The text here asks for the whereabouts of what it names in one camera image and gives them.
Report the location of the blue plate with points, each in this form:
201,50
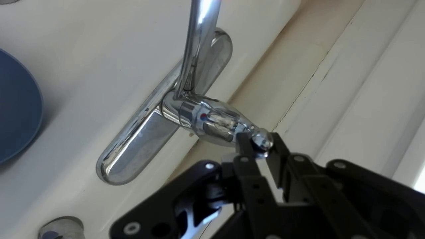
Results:
15,110

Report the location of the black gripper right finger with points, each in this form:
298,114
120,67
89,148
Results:
306,199

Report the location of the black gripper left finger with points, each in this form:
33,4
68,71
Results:
247,190

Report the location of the metal sink drain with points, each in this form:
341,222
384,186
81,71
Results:
61,227

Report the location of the chrome sink tap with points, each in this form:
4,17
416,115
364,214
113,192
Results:
194,110

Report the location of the white ceramic sink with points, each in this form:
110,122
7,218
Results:
88,66

